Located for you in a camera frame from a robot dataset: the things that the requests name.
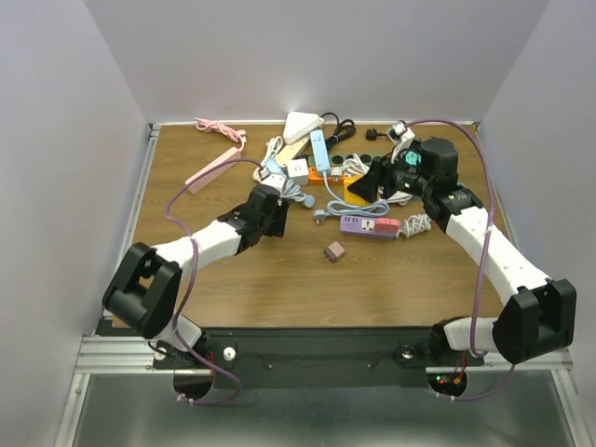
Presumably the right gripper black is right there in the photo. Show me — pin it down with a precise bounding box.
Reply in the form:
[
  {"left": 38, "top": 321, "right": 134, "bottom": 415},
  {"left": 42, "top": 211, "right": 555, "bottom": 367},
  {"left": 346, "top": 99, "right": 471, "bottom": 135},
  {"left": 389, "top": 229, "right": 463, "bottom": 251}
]
[{"left": 346, "top": 145, "right": 433, "bottom": 203}]

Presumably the yellow cube socket adapter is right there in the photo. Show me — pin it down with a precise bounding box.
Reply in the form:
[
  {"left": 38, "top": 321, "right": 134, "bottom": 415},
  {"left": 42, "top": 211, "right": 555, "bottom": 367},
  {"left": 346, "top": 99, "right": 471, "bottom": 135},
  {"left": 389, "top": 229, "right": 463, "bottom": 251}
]
[{"left": 343, "top": 174, "right": 367, "bottom": 207}]

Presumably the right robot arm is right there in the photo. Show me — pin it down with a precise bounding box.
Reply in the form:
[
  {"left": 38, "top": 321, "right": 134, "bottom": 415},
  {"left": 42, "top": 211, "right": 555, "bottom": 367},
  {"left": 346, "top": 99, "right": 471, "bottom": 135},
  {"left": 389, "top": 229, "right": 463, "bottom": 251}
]
[{"left": 348, "top": 138, "right": 576, "bottom": 364}]

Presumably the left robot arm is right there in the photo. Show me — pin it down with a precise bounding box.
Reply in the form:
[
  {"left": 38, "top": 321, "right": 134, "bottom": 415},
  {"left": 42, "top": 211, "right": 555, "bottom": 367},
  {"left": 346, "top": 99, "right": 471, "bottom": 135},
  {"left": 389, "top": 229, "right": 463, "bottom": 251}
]
[{"left": 102, "top": 184, "right": 290, "bottom": 367}]

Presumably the small pink plug adapter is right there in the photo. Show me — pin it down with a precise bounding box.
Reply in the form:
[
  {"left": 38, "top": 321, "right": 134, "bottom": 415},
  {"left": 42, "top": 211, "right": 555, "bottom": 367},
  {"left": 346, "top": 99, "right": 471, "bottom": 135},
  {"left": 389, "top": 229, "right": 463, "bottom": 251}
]
[{"left": 323, "top": 241, "right": 345, "bottom": 263}]

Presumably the purple pink power strip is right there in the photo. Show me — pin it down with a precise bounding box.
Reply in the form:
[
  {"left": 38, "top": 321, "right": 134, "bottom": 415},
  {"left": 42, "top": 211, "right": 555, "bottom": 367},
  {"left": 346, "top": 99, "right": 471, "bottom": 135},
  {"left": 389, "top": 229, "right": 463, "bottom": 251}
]
[{"left": 339, "top": 215, "right": 400, "bottom": 239}]

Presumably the dark green power strip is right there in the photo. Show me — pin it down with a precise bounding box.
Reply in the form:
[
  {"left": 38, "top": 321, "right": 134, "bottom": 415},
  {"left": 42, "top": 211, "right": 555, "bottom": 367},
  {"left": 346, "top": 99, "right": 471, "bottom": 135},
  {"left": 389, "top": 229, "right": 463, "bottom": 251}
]
[{"left": 330, "top": 153, "right": 377, "bottom": 169}]

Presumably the light blue power strip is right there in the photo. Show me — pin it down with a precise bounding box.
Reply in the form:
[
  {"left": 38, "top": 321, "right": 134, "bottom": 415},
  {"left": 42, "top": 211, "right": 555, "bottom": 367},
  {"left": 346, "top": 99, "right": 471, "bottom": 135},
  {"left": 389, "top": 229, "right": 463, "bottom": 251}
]
[{"left": 309, "top": 129, "right": 331, "bottom": 176}]

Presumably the teal triangular power strip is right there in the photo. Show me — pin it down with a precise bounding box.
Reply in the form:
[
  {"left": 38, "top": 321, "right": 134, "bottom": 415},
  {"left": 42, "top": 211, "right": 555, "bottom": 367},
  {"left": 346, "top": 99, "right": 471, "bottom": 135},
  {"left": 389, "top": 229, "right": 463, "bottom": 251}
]
[{"left": 400, "top": 149, "right": 421, "bottom": 167}]

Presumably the white cube socket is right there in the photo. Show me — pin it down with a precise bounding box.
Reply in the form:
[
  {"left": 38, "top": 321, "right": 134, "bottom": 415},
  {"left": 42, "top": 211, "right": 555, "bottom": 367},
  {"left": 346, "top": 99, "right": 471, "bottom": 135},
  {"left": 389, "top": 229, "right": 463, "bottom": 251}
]
[{"left": 287, "top": 158, "right": 309, "bottom": 186}]

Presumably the orange power strip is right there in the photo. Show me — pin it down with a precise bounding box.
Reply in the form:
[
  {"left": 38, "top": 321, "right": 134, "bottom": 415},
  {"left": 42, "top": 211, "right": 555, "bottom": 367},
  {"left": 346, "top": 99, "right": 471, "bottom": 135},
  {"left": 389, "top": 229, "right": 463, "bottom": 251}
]
[{"left": 307, "top": 167, "right": 346, "bottom": 185}]

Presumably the beige wooden power strip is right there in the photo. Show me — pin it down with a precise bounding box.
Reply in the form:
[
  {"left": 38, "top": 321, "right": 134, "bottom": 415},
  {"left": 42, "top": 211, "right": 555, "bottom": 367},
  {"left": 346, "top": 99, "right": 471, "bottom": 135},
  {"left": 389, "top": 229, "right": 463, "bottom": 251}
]
[{"left": 275, "top": 136, "right": 310, "bottom": 169}]

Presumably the white triangular power strip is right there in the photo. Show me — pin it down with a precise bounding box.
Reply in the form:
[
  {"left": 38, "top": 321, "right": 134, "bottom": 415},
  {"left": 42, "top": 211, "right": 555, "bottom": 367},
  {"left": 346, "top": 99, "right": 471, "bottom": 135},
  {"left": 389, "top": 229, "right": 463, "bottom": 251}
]
[{"left": 282, "top": 112, "right": 324, "bottom": 144}]

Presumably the white coiled cable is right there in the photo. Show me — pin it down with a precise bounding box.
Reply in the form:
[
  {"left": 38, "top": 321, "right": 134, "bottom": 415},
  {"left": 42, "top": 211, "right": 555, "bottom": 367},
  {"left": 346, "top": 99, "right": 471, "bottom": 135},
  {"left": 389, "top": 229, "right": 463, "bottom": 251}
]
[{"left": 342, "top": 156, "right": 373, "bottom": 178}]

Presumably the grey blue cable with plug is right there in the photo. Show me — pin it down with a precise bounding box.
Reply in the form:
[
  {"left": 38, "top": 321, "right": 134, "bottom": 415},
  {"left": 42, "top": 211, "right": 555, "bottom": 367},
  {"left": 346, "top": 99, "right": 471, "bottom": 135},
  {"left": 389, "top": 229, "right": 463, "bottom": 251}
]
[{"left": 278, "top": 179, "right": 316, "bottom": 209}]

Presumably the light blue cable with plug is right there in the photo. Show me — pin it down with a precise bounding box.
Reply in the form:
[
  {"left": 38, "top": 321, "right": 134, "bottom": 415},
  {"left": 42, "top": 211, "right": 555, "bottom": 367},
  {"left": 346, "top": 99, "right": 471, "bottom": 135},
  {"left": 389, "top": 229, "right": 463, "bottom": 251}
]
[{"left": 312, "top": 174, "right": 390, "bottom": 224}]

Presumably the black coiled cable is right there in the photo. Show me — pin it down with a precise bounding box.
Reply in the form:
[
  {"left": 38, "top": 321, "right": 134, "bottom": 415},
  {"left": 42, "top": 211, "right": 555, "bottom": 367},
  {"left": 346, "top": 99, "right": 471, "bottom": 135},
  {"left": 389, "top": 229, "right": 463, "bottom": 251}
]
[{"left": 320, "top": 111, "right": 358, "bottom": 153}]

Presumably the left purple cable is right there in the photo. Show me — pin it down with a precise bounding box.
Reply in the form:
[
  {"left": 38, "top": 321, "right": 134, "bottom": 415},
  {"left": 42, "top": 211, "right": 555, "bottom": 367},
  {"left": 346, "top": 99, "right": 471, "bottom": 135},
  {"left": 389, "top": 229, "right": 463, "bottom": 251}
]
[{"left": 165, "top": 157, "right": 264, "bottom": 406}]

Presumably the white cable bundle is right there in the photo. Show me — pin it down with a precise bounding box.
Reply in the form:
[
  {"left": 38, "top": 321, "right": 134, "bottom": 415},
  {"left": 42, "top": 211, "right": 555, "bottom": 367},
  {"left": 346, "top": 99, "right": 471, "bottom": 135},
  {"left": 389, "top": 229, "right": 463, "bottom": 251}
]
[{"left": 253, "top": 137, "right": 285, "bottom": 183}]

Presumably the pink coiled cable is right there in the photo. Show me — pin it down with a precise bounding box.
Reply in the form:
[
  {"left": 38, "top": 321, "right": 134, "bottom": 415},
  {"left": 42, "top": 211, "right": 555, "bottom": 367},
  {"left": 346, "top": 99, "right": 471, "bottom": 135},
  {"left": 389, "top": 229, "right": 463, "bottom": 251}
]
[{"left": 195, "top": 117, "right": 248, "bottom": 143}]

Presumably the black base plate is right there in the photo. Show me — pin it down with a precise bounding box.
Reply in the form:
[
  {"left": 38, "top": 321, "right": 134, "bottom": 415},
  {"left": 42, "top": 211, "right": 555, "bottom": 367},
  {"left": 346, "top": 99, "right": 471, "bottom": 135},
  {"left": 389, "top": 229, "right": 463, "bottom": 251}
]
[{"left": 153, "top": 327, "right": 485, "bottom": 390}]

